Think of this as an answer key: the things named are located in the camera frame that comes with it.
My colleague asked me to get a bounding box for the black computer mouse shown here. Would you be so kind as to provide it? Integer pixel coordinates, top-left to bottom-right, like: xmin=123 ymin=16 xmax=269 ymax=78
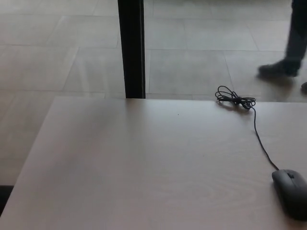
xmin=272 ymin=169 xmax=307 ymax=221

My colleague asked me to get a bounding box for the black vertical frame post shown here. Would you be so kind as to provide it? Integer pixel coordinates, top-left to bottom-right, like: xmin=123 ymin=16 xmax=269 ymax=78
xmin=117 ymin=0 xmax=146 ymax=99

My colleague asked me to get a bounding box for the person's dark trouser leg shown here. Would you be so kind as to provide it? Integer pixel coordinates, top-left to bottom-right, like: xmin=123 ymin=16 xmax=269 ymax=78
xmin=284 ymin=0 xmax=307 ymax=63

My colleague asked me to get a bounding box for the black mouse cable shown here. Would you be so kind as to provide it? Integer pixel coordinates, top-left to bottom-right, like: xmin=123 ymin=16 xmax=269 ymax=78
xmin=215 ymin=85 xmax=280 ymax=171

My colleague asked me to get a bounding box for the black floor base strip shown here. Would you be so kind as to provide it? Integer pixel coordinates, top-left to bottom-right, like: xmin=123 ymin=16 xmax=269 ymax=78
xmin=0 ymin=185 xmax=14 ymax=212

